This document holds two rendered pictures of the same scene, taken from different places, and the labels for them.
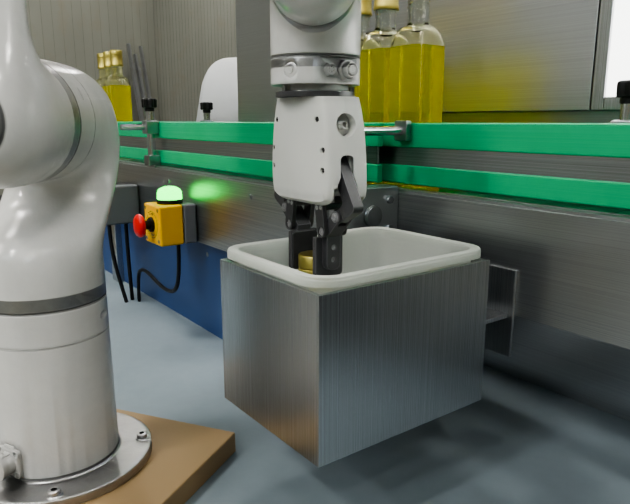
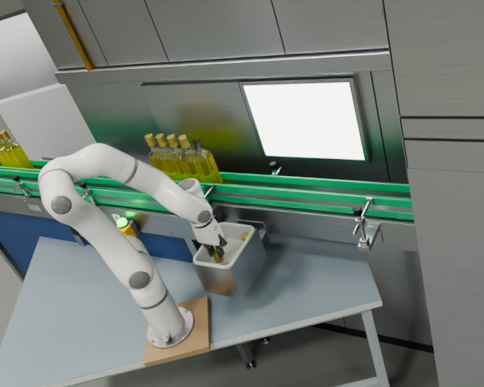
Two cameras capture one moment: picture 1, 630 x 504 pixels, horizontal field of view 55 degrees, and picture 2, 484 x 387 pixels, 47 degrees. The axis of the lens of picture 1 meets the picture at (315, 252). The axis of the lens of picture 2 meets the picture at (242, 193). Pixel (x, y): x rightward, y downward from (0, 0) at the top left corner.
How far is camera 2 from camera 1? 155 cm
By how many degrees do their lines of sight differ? 26
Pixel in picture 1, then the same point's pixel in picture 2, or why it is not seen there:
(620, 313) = (291, 229)
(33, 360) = (164, 312)
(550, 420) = (286, 241)
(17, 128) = (150, 274)
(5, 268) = (150, 299)
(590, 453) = (299, 249)
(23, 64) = (144, 260)
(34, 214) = not seen: hidden behind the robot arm
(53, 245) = (156, 286)
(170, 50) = not seen: outside the picture
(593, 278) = (282, 223)
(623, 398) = not seen: hidden behind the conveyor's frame
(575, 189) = (270, 202)
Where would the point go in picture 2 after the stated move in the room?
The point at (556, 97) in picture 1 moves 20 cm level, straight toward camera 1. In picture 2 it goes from (251, 154) to (256, 183)
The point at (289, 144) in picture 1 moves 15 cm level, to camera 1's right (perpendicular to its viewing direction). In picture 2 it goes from (201, 234) to (237, 214)
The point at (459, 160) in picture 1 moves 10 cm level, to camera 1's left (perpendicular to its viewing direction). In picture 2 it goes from (234, 194) to (211, 206)
